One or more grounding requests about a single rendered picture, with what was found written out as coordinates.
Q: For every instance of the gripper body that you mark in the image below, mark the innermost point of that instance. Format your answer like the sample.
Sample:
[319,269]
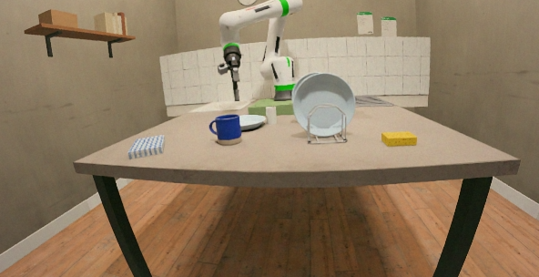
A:
[228,59]

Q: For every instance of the blue and white checked towel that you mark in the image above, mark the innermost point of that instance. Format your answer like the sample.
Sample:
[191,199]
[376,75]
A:
[143,147]

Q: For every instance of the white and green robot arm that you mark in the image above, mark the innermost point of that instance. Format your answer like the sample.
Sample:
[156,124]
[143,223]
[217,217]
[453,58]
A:
[280,69]

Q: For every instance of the white tiled splashback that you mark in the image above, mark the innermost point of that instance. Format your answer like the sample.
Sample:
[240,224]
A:
[394,68]

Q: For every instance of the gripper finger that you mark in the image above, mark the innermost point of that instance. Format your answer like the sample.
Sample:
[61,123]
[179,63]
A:
[236,90]
[235,69]

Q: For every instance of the dark blue mug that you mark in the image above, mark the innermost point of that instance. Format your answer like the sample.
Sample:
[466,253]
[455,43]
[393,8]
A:
[228,129]

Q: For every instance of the yellow sponge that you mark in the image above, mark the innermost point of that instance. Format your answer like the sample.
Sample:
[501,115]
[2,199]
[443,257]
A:
[398,139]

